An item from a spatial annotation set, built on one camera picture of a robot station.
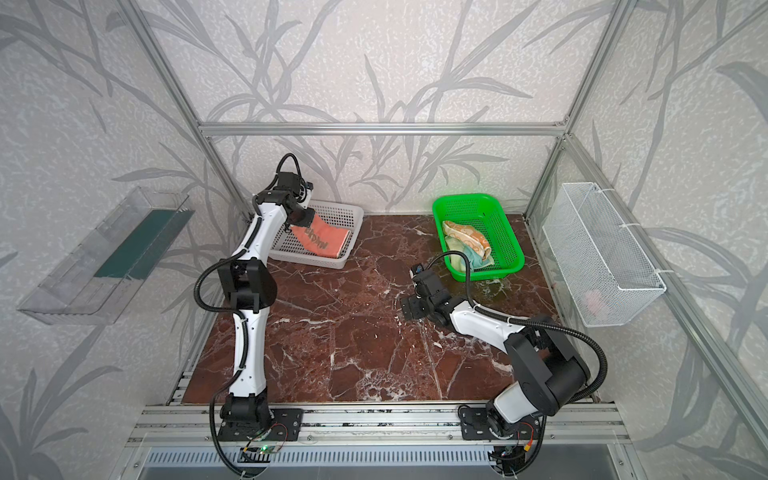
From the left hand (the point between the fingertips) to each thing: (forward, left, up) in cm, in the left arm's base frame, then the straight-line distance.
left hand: (306, 206), depth 102 cm
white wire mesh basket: (-41, -76, +21) cm, 89 cm away
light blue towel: (-15, -53, -11) cm, 56 cm away
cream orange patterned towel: (-8, -57, -5) cm, 57 cm away
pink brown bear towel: (-3, -4, -13) cm, 14 cm away
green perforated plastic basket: (+10, -67, -13) cm, 69 cm away
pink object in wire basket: (-38, -82, +6) cm, 90 cm away
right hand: (-27, -39, -9) cm, 48 cm away
